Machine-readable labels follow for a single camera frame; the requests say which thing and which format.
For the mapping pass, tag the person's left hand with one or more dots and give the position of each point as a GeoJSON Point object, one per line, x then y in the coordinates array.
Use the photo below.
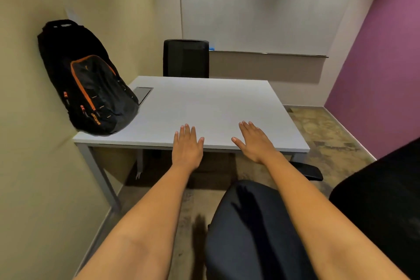
{"type": "Point", "coordinates": [186, 151]}

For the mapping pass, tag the person's right hand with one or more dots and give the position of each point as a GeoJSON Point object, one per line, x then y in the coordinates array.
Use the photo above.
{"type": "Point", "coordinates": [257, 145]}

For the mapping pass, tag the person's left middle finger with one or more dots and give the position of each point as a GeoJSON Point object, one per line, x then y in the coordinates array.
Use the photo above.
{"type": "Point", "coordinates": [188, 132]}

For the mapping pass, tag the person's left little finger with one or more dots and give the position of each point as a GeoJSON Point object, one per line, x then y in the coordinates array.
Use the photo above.
{"type": "Point", "coordinates": [176, 137]}

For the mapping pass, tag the person's right middle finger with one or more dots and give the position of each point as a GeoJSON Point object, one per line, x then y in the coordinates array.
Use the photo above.
{"type": "Point", "coordinates": [252, 128]}

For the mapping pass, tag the person's left thumb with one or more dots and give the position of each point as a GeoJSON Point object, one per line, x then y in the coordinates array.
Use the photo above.
{"type": "Point", "coordinates": [200, 143]}

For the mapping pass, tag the person's right thumb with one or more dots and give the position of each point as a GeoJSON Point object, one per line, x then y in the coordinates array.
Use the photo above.
{"type": "Point", "coordinates": [238, 144]}

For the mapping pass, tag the person's left forearm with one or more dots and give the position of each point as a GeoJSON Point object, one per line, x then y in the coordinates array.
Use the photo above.
{"type": "Point", "coordinates": [147, 224]}

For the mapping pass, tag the person's right forearm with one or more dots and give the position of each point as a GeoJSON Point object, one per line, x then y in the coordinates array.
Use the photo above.
{"type": "Point", "coordinates": [321, 224]}

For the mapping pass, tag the white rectangular table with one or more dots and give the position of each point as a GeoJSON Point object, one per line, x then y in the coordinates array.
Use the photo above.
{"type": "Point", "coordinates": [213, 109]}

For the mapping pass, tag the black chair armrest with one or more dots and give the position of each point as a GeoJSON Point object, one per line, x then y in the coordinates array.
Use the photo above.
{"type": "Point", "coordinates": [308, 170]}

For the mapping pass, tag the black mesh office chair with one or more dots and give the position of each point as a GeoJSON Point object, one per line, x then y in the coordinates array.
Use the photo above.
{"type": "Point", "coordinates": [186, 59]}

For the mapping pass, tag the metal whiteboard tray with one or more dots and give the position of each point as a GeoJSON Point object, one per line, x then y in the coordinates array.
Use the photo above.
{"type": "Point", "coordinates": [272, 54]}

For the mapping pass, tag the black padded office chair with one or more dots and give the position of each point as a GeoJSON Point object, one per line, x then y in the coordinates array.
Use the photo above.
{"type": "Point", "coordinates": [256, 233]}

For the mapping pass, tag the black and orange backpack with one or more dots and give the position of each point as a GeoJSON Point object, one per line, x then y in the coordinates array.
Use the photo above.
{"type": "Point", "coordinates": [87, 83]}

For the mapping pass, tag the wall whiteboard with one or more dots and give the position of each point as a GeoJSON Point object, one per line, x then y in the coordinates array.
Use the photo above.
{"type": "Point", "coordinates": [259, 4]}

